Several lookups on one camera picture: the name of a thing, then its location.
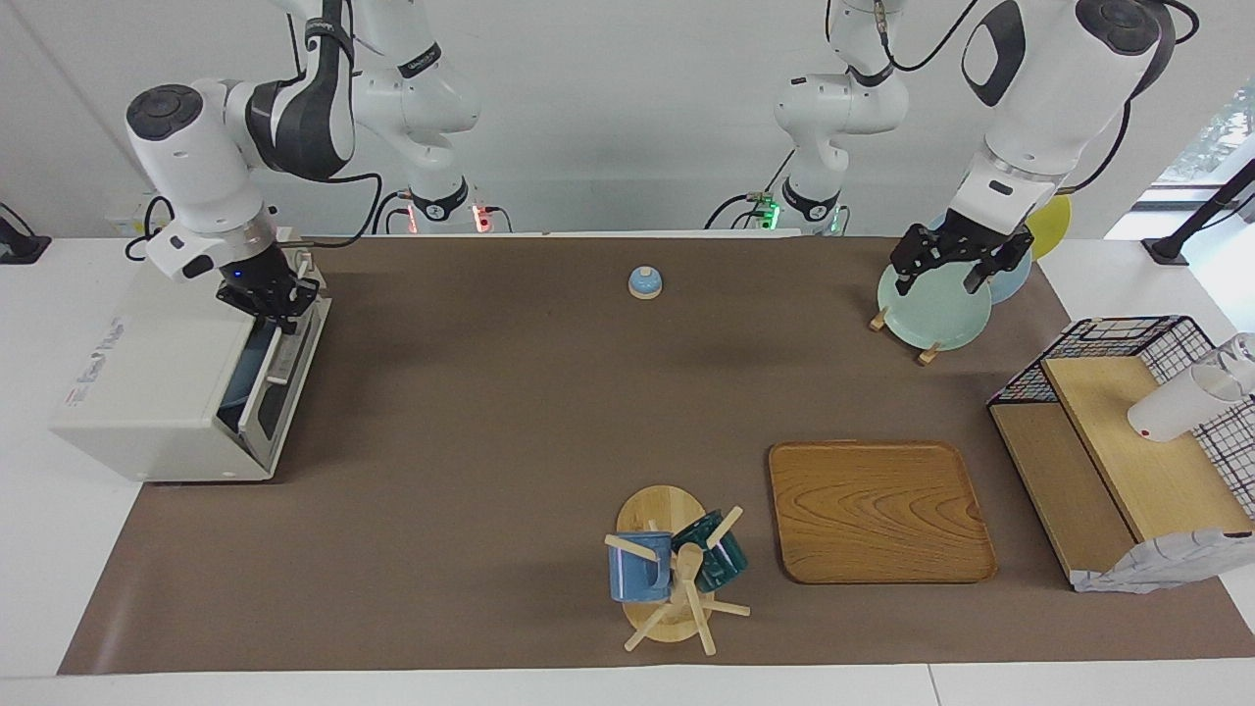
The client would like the glass oven door with handle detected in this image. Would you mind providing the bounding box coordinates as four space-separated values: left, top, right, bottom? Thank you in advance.
238 294 331 472

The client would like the white toaster oven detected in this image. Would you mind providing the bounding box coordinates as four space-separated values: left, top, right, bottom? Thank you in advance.
49 250 334 483

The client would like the light blue racked plate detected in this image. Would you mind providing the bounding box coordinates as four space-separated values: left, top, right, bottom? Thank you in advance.
927 211 1033 305

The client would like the light green plate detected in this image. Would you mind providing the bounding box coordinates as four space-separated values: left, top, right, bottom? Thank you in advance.
877 260 993 352

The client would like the wooden plate rack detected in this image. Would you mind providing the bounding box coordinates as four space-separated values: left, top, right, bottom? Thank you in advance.
869 306 942 366

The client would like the yellow plate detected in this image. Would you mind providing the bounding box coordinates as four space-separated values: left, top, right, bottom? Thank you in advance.
1025 191 1073 261

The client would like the black clamp stand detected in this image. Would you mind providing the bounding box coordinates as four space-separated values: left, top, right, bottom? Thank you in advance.
1142 157 1255 266

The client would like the two-tier wooden shelf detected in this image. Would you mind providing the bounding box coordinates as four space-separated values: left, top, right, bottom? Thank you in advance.
988 355 1255 587

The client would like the rectangular wooden tray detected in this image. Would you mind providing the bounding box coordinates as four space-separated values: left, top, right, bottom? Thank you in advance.
768 440 999 585

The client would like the white cup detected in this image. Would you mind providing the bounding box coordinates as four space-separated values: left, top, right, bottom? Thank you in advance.
1128 365 1241 442

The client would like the brown table mat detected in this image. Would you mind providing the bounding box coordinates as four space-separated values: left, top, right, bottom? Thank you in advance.
57 235 1255 676

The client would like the clear glass cup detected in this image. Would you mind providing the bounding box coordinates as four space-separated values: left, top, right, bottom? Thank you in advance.
1219 333 1255 398

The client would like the dark green mug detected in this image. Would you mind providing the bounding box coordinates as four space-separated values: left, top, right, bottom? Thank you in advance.
672 510 749 593

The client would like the wooden mug tree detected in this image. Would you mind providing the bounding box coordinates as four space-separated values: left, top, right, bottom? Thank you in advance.
603 485 752 656

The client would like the blue mug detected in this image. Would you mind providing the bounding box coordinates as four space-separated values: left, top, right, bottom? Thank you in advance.
608 531 675 603

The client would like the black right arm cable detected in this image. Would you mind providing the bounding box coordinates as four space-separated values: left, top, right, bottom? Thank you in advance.
279 172 385 246

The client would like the black base cable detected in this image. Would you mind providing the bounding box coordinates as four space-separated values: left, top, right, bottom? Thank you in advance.
704 147 797 232
371 189 415 236

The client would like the black wire basket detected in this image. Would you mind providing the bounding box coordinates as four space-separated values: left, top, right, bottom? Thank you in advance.
987 315 1255 521

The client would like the black bracket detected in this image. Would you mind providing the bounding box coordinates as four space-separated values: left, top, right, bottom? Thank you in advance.
0 203 52 266

